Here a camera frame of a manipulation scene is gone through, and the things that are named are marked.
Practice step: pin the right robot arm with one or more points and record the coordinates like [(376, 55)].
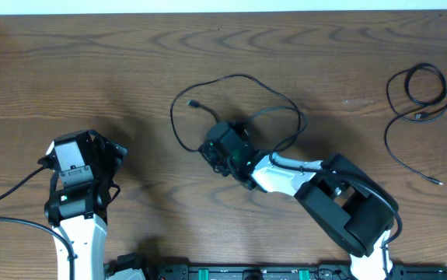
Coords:
[(352, 209)]

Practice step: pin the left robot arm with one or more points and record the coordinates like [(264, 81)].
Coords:
[(83, 165)]

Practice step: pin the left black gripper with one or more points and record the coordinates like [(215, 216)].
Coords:
[(110, 150)]

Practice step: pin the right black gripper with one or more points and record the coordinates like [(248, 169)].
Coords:
[(211, 152)]

